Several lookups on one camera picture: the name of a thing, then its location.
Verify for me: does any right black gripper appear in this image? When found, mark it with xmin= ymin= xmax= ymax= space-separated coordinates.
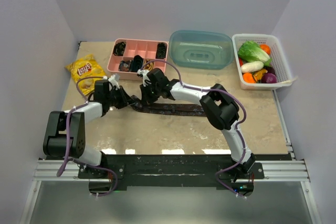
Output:
xmin=140 ymin=81 xmax=161 ymax=105

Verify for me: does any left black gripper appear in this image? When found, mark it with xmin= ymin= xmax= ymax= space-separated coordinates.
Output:
xmin=106 ymin=86 xmax=135 ymax=110

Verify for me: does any dark brown patterned tie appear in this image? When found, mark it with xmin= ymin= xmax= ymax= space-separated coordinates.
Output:
xmin=130 ymin=95 xmax=206 ymax=117

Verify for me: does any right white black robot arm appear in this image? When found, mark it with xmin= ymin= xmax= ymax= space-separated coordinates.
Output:
xmin=138 ymin=68 xmax=256 ymax=178

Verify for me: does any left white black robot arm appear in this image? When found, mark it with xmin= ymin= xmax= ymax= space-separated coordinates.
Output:
xmin=43 ymin=80 xmax=134 ymax=178

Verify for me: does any rolled yellow tie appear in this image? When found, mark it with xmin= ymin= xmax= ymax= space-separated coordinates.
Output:
xmin=142 ymin=59 xmax=154 ymax=71

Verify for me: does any rolled dark patterned tie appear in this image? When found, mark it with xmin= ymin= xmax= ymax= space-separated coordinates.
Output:
xmin=118 ymin=60 xmax=132 ymax=72

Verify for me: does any rolled dark blue tie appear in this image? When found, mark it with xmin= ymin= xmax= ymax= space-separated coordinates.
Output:
xmin=130 ymin=55 xmax=143 ymax=72

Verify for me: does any pink divided organizer tray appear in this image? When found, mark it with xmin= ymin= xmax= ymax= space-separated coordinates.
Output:
xmin=107 ymin=39 xmax=168 ymax=81

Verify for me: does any rolled black tie back right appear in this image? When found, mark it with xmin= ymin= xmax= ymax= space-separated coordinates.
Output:
xmin=155 ymin=42 xmax=167 ymax=59

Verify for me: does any rolled black tie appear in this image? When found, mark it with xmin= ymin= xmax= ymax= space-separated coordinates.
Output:
xmin=155 ymin=42 xmax=167 ymax=59
xmin=112 ymin=41 xmax=127 ymax=56

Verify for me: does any rolled black tie back left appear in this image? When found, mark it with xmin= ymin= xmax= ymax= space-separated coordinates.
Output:
xmin=112 ymin=41 xmax=127 ymax=56

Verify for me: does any yellow Lays chips bag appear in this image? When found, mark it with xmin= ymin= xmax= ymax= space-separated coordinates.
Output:
xmin=65 ymin=54 xmax=106 ymax=95

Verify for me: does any blue transparent plastic bin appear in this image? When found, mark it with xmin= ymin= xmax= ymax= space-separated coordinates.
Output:
xmin=168 ymin=30 xmax=234 ymax=70

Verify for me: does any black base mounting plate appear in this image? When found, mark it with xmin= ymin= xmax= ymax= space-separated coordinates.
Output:
xmin=78 ymin=154 xmax=265 ymax=196

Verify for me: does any orange carrot piece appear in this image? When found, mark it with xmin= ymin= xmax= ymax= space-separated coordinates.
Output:
xmin=243 ymin=73 xmax=257 ymax=84

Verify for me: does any white radish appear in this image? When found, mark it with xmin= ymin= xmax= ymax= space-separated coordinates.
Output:
xmin=240 ymin=61 xmax=264 ymax=73

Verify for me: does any green lettuce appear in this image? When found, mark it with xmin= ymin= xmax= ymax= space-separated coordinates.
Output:
xmin=237 ymin=41 xmax=271 ymax=66

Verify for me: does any orange yellow pepper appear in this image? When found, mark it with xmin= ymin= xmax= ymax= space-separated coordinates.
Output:
xmin=253 ymin=69 xmax=268 ymax=82

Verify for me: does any purple onion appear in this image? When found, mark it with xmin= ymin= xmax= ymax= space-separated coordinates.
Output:
xmin=261 ymin=73 xmax=277 ymax=84

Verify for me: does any dark purple eggplant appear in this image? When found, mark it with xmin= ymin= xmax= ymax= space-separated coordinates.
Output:
xmin=265 ymin=66 xmax=276 ymax=75

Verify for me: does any orange fruit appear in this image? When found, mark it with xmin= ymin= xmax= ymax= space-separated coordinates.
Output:
xmin=260 ymin=44 xmax=271 ymax=55

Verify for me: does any white plastic basket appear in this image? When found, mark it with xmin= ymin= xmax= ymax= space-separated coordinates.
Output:
xmin=232 ymin=34 xmax=295 ymax=90

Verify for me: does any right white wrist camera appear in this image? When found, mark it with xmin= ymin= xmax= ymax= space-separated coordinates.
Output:
xmin=137 ymin=69 xmax=151 ymax=87

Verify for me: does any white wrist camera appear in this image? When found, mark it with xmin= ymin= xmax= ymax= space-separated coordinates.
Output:
xmin=137 ymin=69 xmax=151 ymax=87
xmin=108 ymin=74 xmax=120 ymax=89

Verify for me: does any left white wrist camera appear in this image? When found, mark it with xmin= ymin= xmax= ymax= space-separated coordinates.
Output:
xmin=108 ymin=74 xmax=120 ymax=89

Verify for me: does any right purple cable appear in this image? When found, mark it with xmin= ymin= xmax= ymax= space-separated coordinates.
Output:
xmin=143 ymin=60 xmax=247 ymax=196

